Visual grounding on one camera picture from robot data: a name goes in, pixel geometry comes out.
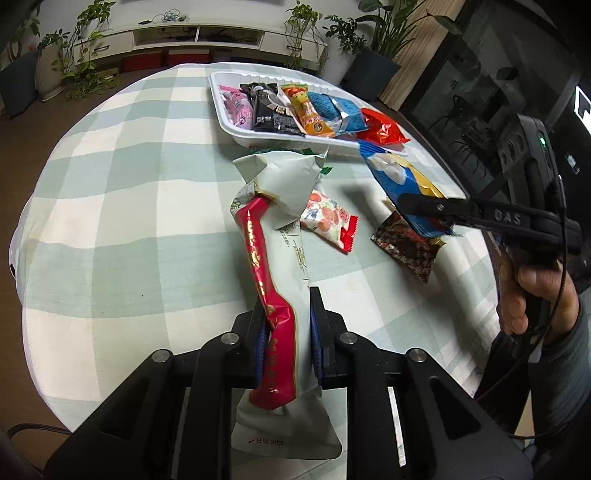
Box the strawberry print snack packet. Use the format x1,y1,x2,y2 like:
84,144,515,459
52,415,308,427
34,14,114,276
300,189,360,254

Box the tangle of cables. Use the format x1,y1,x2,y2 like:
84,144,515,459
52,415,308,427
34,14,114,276
137,10,191,25

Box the large-leaf plant in dark pot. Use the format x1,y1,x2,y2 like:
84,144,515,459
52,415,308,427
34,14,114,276
344,0,463,101

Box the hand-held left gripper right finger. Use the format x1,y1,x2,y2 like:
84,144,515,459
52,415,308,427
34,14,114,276
308,286,536,480

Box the light blue snack packet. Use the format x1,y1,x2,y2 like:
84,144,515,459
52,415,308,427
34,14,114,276
307,91,370,134

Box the cream and red snack packet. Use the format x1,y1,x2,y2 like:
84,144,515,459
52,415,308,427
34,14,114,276
230,147,343,460

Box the green snack packet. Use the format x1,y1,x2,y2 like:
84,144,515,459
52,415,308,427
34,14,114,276
247,145,335,176

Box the tall plant in dark pot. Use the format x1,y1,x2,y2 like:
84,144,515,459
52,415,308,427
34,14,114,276
0,16,41,120

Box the small plant in white pot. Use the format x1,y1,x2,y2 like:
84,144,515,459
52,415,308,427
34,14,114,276
36,28,66,102

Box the white television cabinet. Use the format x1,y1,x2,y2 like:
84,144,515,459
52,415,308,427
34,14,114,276
88,14,333,55

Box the white plastic tray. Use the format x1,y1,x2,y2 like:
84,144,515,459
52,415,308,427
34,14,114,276
209,71,409,160

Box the red storage box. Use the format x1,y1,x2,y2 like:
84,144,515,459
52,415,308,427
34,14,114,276
167,49,206,68
122,52,162,73

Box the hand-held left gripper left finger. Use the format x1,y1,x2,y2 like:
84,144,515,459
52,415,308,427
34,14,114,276
44,311,271,480

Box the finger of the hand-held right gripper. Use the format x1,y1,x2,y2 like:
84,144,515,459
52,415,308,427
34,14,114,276
398,192,472,219

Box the trailing pothos plant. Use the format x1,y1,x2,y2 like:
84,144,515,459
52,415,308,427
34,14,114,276
59,0,122,100
283,0,329,71

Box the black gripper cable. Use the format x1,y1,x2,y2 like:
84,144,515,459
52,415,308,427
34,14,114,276
475,174,573,402

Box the bushy plant in white pot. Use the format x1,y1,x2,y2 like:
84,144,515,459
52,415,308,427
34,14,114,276
323,15,366,83

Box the black snack packet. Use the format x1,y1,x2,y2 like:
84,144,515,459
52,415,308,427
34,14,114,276
240,82,305,138

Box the person's right forearm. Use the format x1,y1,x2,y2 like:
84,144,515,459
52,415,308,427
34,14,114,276
475,300,591,480

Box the green white checked tablecloth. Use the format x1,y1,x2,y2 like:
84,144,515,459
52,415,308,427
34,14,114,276
9,62,504,444

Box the pink cartoon snack packet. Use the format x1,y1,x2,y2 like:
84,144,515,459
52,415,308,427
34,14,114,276
226,95,256,129

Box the orange snack packet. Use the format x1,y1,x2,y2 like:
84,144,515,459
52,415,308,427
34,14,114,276
281,84,335,138

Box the brown gold patterned snack packet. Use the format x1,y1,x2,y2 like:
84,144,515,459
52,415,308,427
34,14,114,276
370,210,446,283

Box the person's right hand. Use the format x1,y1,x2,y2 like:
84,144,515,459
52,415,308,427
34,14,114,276
500,263,580,337

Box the blue and yellow snack packet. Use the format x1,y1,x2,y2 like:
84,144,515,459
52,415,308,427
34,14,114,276
359,141,462,238

